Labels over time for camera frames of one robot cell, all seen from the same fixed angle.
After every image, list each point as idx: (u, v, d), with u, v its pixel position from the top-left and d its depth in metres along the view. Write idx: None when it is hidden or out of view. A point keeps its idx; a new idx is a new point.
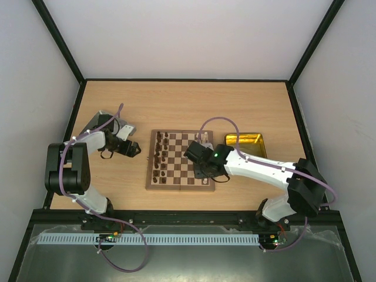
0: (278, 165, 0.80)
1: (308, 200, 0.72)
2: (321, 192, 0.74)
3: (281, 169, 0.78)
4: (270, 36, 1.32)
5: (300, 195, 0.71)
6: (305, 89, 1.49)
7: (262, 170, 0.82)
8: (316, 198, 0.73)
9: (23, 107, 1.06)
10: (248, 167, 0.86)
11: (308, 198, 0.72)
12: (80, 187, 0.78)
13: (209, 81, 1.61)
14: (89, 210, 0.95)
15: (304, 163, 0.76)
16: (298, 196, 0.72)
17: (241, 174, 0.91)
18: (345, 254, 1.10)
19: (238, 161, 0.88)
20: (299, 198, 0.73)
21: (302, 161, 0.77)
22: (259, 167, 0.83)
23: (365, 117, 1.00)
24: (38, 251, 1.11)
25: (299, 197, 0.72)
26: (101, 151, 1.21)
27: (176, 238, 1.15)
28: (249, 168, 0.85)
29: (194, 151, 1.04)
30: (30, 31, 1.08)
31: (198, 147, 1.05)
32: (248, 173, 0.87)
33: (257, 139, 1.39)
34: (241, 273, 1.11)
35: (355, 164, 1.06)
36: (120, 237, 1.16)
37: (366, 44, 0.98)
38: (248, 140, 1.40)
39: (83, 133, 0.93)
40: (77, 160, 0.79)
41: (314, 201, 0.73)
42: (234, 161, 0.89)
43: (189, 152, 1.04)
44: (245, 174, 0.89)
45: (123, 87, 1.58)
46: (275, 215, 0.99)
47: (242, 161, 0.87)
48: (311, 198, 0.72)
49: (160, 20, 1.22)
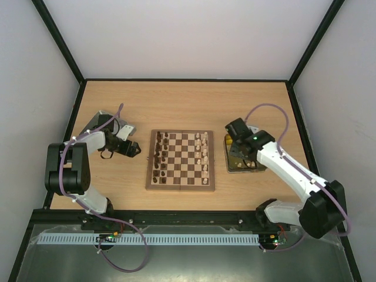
0: (309, 175, 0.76)
1: (320, 220, 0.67)
2: (338, 220, 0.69)
3: (310, 180, 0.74)
4: (270, 36, 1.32)
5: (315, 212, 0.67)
6: (305, 89, 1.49)
7: (294, 173, 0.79)
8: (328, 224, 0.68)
9: (23, 107, 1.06)
10: (282, 163, 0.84)
11: (321, 219, 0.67)
12: (80, 187, 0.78)
13: (209, 81, 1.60)
14: (89, 210, 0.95)
15: (335, 185, 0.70)
16: (312, 211, 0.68)
17: (272, 169, 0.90)
18: (345, 254, 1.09)
19: (274, 154, 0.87)
20: (312, 215, 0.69)
21: (335, 183, 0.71)
22: (291, 168, 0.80)
23: (365, 117, 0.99)
24: (39, 251, 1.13)
25: (312, 212, 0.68)
26: (101, 151, 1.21)
27: (176, 238, 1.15)
28: (281, 165, 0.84)
29: (237, 128, 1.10)
30: (30, 31, 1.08)
31: (242, 126, 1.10)
32: (278, 168, 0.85)
33: None
34: (240, 273, 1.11)
35: (355, 164, 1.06)
36: (120, 237, 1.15)
37: (366, 44, 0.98)
38: None
39: (83, 133, 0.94)
40: (77, 160, 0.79)
41: (324, 224, 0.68)
42: (269, 151, 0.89)
43: (232, 126, 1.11)
44: (275, 169, 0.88)
45: (123, 87, 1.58)
46: (277, 216, 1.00)
47: (277, 156, 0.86)
48: (324, 220, 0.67)
49: (160, 20, 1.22)
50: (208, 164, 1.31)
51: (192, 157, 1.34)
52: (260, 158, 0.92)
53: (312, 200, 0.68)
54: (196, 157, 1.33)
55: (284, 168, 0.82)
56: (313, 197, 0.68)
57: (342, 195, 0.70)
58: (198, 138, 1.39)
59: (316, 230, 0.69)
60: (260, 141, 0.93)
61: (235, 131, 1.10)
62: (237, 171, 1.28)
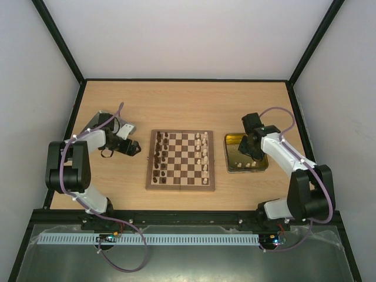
0: (299, 156, 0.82)
1: (300, 195, 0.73)
2: (320, 205, 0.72)
3: (299, 160, 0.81)
4: (271, 36, 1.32)
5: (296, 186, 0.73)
6: (305, 89, 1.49)
7: (287, 154, 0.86)
8: (310, 201, 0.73)
9: (23, 107, 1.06)
10: (279, 147, 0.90)
11: (302, 194, 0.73)
12: (80, 184, 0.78)
13: (209, 81, 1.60)
14: (89, 210, 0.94)
15: (324, 168, 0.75)
16: (295, 185, 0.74)
17: (271, 154, 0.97)
18: (345, 254, 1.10)
19: (274, 140, 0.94)
20: (295, 190, 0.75)
21: (326, 167, 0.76)
22: (285, 151, 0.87)
23: (365, 117, 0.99)
24: (38, 251, 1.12)
25: (295, 187, 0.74)
26: (101, 148, 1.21)
27: (176, 238, 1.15)
28: (278, 148, 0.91)
29: (250, 120, 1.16)
30: (30, 32, 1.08)
31: (257, 120, 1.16)
32: (276, 153, 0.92)
33: None
34: (241, 273, 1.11)
35: (355, 164, 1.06)
36: (120, 237, 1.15)
37: (366, 44, 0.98)
38: None
39: (84, 132, 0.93)
40: (77, 158, 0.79)
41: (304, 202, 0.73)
42: (272, 137, 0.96)
43: (246, 119, 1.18)
44: (273, 153, 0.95)
45: (123, 87, 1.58)
46: (272, 214, 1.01)
47: (276, 143, 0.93)
48: (305, 197, 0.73)
49: (160, 20, 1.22)
50: (208, 164, 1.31)
51: (192, 157, 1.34)
52: (262, 145, 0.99)
53: (296, 174, 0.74)
54: (196, 157, 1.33)
55: (279, 151, 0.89)
56: (298, 172, 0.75)
57: (329, 178, 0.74)
58: (198, 138, 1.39)
59: (298, 207, 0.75)
60: (267, 131, 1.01)
61: (248, 123, 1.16)
62: (237, 171, 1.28)
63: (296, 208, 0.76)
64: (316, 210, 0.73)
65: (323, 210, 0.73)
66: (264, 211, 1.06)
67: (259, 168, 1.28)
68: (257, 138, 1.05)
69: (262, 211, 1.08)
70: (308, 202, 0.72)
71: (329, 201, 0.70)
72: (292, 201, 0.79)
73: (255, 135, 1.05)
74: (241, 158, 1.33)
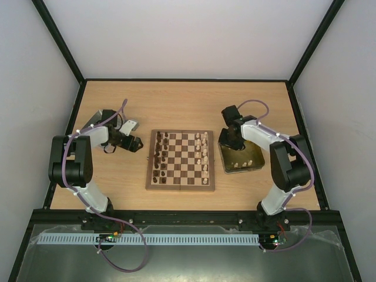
0: (275, 133, 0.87)
1: (280, 164, 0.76)
2: (301, 171, 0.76)
3: (275, 136, 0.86)
4: (270, 36, 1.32)
5: (277, 156, 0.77)
6: (305, 89, 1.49)
7: (263, 134, 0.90)
8: (291, 169, 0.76)
9: (23, 106, 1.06)
10: (257, 129, 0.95)
11: (282, 163, 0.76)
12: (81, 178, 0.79)
13: (209, 81, 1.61)
14: (89, 206, 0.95)
15: (298, 138, 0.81)
16: (275, 157, 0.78)
17: (251, 140, 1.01)
18: (345, 254, 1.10)
19: (251, 125, 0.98)
20: (276, 162, 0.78)
21: (299, 137, 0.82)
22: (262, 131, 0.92)
23: (365, 117, 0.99)
24: (38, 251, 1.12)
25: (275, 158, 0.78)
26: (103, 144, 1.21)
27: (176, 238, 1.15)
28: (255, 130, 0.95)
29: (230, 113, 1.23)
30: (30, 31, 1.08)
31: (235, 112, 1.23)
32: (254, 136, 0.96)
33: None
34: (241, 273, 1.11)
35: (354, 163, 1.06)
36: (120, 237, 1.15)
37: (366, 44, 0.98)
38: None
39: (88, 128, 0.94)
40: (80, 150, 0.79)
41: (287, 172, 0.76)
42: (250, 124, 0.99)
43: (225, 111, 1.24)
44: (252, 137, 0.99)
45: (123, 87, 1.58)
46: (273, 208, 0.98)
47: (254, 127, 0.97)
48: (286, 164, 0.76)
49: (159, 20, 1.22)
50: (208, 164, 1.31)
51: (192, 157, 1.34)
52: (242, 133, 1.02)
53: (275, 145, 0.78)
54: (196, 157, 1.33)
55: (258, 133, 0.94)
56: (275, 143, 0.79)
57: (304, 145, 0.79)
58: (198, 138, 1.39)
59: (281, 177, 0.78)
60: (245, 120, 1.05)
61: (228, 116, 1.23)
62: (234, 171, 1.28)
63: (279, 179, 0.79)
64: (298, 177, 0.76)
65: (305, 175, 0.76)
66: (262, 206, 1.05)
67: (256, 166, 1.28)
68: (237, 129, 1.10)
69: (262, 212, 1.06)
70: (289, 170, 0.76)
71: (308, 164, 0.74)
72: (275, 174, 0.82)
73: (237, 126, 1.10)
74: (237, 159, 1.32)
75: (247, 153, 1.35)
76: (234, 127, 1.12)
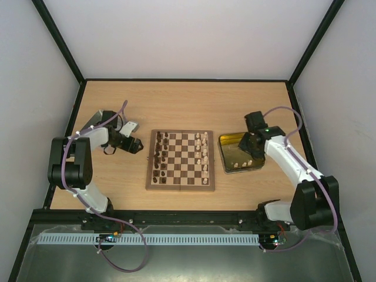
0: (306, 165, 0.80)
1: (305, 208, 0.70)
2: (324, 214, 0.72)
3: (306, 170, 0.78)
4: (270, 36, 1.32)
5: (302, 198, 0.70)
6: (305, 89, 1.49)
7: (292, 161, 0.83)
8: (314, 212, 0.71)
9: (23, 107, 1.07)
10: (285, 153, 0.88)
11: (307, 207, 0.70)
12: (81, 181, 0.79)
13: (209, 81, 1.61)
14: (89, 208, 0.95)
15: (330, 180, 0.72)
16: (299, 197, 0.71)
17: (274, 158, 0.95)
18: (345, 254, 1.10)
19: (279, 145, 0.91)
20: (299, 202, 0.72)
21: (332, 178, 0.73)
22: (291, 158, 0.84)
23: (365, 117, 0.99)
24: (38, 251, 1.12)
25: (300, 198, 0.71)
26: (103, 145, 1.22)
27: (176, 238, 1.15)
28: (284, 155, 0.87)
29: (254, 120, 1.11)
30: (30, 31, 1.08)
31: (260, 119, 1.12)
32: (281, 158, 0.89)
33: None
34: (241, 273, 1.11)
35: (355, 164, 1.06)
36: (120, 237, 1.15)
37: (366, 43, 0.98)
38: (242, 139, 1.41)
39: (87, 128, 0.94)
40: (80, 154, 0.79)
41: (309, 214, 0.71)
42: (277, 141, 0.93)
43: (250, 117, 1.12)
44: (278, 160, 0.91)
45: (124, 87, 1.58)
46: (275, 214, 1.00)
47: (281, 147, 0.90)
48: (309, 208, 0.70)
49: (158, 20, 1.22)
50: (208, 164, 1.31)
51: (192, 157, 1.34)
52: (266, 148, 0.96)
53: (302, 185, 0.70)
54: (196, 157, 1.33)
55: (285, 158, 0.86)
56: (303, 184, 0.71)
57: (335, 191, 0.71)
58: (198, 138, 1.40)
59: (301, 217, 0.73)
60: (271, 134, 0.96)
61: (251, 123, 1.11)
62: (234, 171, 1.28)
63: (299, 218, 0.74)
64: (319, 220, 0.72)
65: (326, 219, 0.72)
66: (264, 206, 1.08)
67: (255, 165, 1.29)
68: (260, 141, 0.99)
69: (262, 211, 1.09)
70: (312, 214, 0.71)
71: (334, 213, 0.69)
72: (294, 209, 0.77)
73: (259, 137, 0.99)
74: (237, 159, 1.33)
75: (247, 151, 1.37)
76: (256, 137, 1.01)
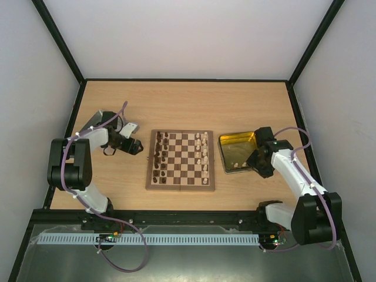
0: (310, 180, 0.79)
1: (305, 222, 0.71)
2: (324, 231, 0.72)
3: (309, 185, 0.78)
4: (270, 36, 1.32)
5: (303, 212, 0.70)
6: (305, 90, 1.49)
7: (296, 175, 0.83)
8: (313, 227, 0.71)
9: (23, 107, 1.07)
10: (289, 165, 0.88)
11: (307, 221, 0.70)
12: (80, 183, 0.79)
13: (209, 81, 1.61)
14: (89, 208, 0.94)
15: (333, 197, 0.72)
16: (301, 211, 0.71)
17: (279, 170, 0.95)
18: (345, 254, 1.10)
19: (285, 157, 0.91)
20: (301, 215, 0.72)
21: (335, 196, 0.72)
22: (295, 171, 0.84)
23: (365, 117, 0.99)
24: (39, 251, 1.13)
25: (301, 212, 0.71)
26: (102, 147, 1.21)
27: (176, 238, 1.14)
28: (289, 168, 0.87)
29: (264, 134, 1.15)
30: (30, 31, 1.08)
31: (268, 134, 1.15)
32: (285, 171, 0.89)
33: (250, 137, 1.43)
34: (240, 273, 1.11)
35: (355, 164, 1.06)
36: (120, 237, 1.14)
37: (367, 43, 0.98)
38: (242, 139, 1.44)
39: (87, 130, 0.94)
40: (80, 156, 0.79)
41: (309, 230, 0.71)
42: (284, 154, 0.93)
43: (259, 132, 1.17)
44: (283, 172, 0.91)
45: (124, 87, 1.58)
46: (275, 215, 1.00)
47: (286, 160, 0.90)
48: (309, 222, 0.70)
49: (158, 20, 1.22)
50: (208, 164, 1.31)
51: (192, 157, 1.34)
52: (272, 160, 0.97)
53: (304, 199, 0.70)
54: (196, 157, 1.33)
55: (290, 171, 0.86)
56: (306, 198, 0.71)
57: (337, 208, 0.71)
58: (198, 138, 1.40)
59: (300, 231, 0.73)
60: (279, 146, 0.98)
61: (261, 137, 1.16)
62: (234, 171, 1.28)
63: (298, 231, 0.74)
64: (319, 236, 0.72)
65: (325, 236, 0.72)
66: (265, 205, 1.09)
67: None
68: (268, 153, 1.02)
69: (262, 210, 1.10)
70: (312, 229, 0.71)
71: (334, 232, 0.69)
72: (294, 221, 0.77)
73: (267, 148, 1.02)
74: (237, 159, 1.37)
75: (245, 151, 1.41)
76: (264, 149, 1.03)
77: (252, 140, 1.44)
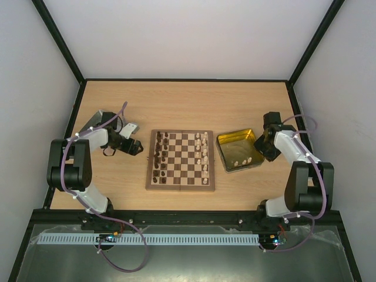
0: (306, 151, 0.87)
1: (297, 185, 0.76)
2: (315, 199, 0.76)
3: (305, 154, 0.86)
4: (270, 36, 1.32)
5: (295, 175, 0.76)
6: (305, 89, 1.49)
7: (295, 149, 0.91)
8: (305, 192, 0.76)
9: (23, 107, 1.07)
10: (289, 142, 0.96)
11: (299, 184, 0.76)
12: (80, 183, 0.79)
13: (209, 81, 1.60)
14: (89, 208, 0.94)
15: (327, 166, 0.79)
16: (293, 175, 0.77)
17: (281, 150, 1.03)
18: (345, 254, 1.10)
19: (286, 136, 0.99)
20: (293, 180, 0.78)
21: (328, 165, 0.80)
22: (294, 145, 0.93)
23: (365, 117, 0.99)
24: (38, 251, 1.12)
25: (294, 177, 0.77)
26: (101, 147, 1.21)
27: (176, 238, 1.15)
28: (289, 143, 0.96)
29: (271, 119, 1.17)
30: (30, 31, 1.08)
31: (276, 118, 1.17)
32: (286, 148, 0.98)
33: (248, 134, 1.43)
34: (241, 273, 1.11)
35: (355, 164, 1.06)
36: (120, 237, 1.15)
37: (367, 43, 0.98)
38: (239, 137, 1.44)
39: (87, 130, 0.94)
40: (80, 156, 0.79)
41: (300, 194, 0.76)
42: (285, 133, 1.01)
43: (266, 116, 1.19)
44: (284, 150, 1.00)
45: (124, 87, 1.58)
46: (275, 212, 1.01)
47: (288, 138, 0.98)
48: (301, 185, 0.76)
49: (158, 20, 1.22)
50: (208, 164, 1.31)
51: (192, 157, 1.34)
52: (275, 141, 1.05)
53: (298, 163, 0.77)
54: (196, 157, 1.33)
55: (290, 146, 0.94)
56: (300, 163, 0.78)
57: (329, 177, 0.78)
58: (198, 138, 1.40)
59: (292, 196, 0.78)
60: (282, 128, 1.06)
61: (266, 120, 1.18)
62: (235, 170, 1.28)
63: (291, 197, 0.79)
64: (309, 203, 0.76)
65: (315, 205, 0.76)
66: (265, 203, 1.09)
67: (256, 163, 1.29)
68: (271, 134, 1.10)
69: (262, 208, 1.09)
70: (303, 194, 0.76)
71: (325, 197, 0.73)
72: (288, 190, 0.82)
73: (271, 131, 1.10)
74: (237, 158, 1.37)
75: (245, 149, 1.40)
76: (268, 132, 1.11)
77: (249, 138, 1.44)
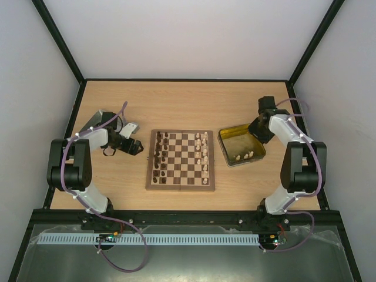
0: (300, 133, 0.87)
1: (291, 164, 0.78)
2: (310, 177, 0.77)
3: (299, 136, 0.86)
4: (270, 36, 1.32)
5: (289, 155, 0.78)
6: (305, 89, 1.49)
7: (289, 131, 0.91)
8: (299, 171, 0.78)
9: (23, 107, 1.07)
10: (284, 126, 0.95)
11: (293, 163, 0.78)
12: (80, 183, 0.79)
13: (208, 81, 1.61)
14: (89, 208, 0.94)
15: (319, 145, 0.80)
16: (288, 155, 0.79)
17: (277, 133, 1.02)
18: (345, 254, 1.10)
19: (281, 119, 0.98)
20: (288, 160, 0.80)
21: (322, 144, 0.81)
22: (288, 128, 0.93)
23: (364, 117, 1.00)
24: (38, 251, 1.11)
25: (288, 156, 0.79)
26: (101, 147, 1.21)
27: (176, 238, 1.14)
28: (283, 126, 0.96)
29: (265, 104, 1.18)
30: (30, 30, 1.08)
31: (271, 103, 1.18)
32: (281, 132, 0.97)
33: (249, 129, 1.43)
34: (241, 273, 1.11)
35: (355, 164, 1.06)
36: (120, 237, 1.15)
37: (366, 43, 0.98)
38: (241, 131, 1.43)
39: (87, 130, 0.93)
40: (79, 155, 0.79)
41: (295, 172, 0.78)
42: (279, 117, 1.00)
43: (262, 101, 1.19)
44: (279, 133, 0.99)
45: (124, 87, 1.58)
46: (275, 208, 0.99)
47: (282, 121, 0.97)
48: (295, 164, 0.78)
49: (158, 20, 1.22)
50: (208, 164, 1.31)
51: (192, 157, 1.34)
52: (271, 124, 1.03)
53: (292, 143, 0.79)
54: (196, 157, 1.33)
55: (285, 129, 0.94)
56: (294, 143, 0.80)
57: (323, 155, 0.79)
58: (198, 138, 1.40)
59: (287, 175, 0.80)
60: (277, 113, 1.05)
61: (261, 105, 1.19)
62: (237, 164, 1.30)
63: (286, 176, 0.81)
64: (304, 181, 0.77)
65: (311, 183, 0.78)
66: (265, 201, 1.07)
67: (257, 157, 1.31)
68: (267, 119, 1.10)
69: (262, 208, 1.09)
70: (298, 173, 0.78)
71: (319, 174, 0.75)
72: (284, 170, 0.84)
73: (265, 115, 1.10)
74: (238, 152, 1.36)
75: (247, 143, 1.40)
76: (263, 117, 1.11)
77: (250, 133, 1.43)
